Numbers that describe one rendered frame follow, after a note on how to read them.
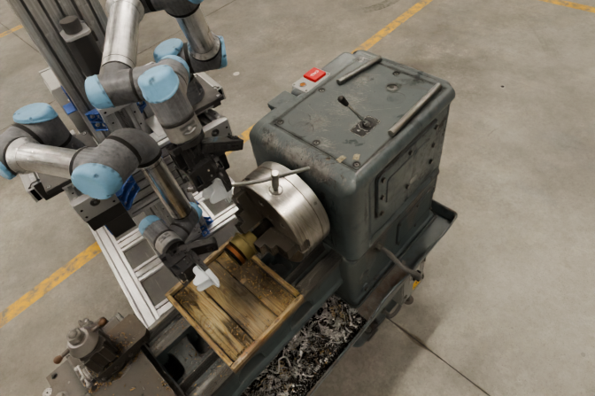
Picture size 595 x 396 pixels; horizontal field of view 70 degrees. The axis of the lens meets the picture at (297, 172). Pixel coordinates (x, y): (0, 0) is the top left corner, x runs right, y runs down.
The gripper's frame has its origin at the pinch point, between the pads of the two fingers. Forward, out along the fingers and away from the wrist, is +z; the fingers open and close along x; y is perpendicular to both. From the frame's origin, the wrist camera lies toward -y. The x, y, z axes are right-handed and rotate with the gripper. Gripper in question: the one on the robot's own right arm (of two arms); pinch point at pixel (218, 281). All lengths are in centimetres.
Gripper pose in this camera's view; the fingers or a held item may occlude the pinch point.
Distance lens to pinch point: 127.7
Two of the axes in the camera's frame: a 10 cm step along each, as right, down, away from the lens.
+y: -6.9, 5.9, -4.2
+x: -1.3, -6.6, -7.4
